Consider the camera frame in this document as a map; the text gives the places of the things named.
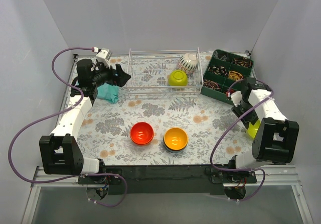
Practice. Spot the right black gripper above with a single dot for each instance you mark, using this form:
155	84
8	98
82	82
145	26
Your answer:
244	114

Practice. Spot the blue patterned bowl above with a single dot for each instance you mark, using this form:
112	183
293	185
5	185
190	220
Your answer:
180	67

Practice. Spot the aluminium frame rail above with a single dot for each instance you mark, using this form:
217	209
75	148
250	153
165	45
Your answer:
276	197

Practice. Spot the teal cloth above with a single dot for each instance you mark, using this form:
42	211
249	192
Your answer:
109	93

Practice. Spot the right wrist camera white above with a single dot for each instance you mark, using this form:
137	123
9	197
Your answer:
234	96

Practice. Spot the green compartment organizer tray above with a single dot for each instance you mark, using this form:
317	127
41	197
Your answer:
222	72

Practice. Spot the white pink bowl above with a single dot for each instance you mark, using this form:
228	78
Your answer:
189	61

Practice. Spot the red orange bowl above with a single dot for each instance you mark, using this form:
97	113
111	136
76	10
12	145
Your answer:
141	133

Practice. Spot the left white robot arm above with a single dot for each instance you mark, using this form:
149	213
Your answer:
60	152

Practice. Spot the white wire dish rack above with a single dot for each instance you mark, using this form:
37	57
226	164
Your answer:
150	74

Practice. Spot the floral table mat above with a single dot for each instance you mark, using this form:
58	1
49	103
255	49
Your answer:
215	135

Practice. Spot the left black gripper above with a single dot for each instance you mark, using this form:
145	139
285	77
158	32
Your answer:
114	73

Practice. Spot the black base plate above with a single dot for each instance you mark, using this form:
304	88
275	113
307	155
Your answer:
177	178

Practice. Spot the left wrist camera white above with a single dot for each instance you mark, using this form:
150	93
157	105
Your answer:
102	55

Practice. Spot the yellow orange bowl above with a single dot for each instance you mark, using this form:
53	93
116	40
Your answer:
175	140

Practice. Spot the lime green bowl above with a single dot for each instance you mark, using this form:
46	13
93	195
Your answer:
178	78
252	131

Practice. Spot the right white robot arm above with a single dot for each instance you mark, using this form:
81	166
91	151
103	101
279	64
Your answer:
275	138

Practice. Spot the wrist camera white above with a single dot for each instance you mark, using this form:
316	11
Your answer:
234	96
102	55

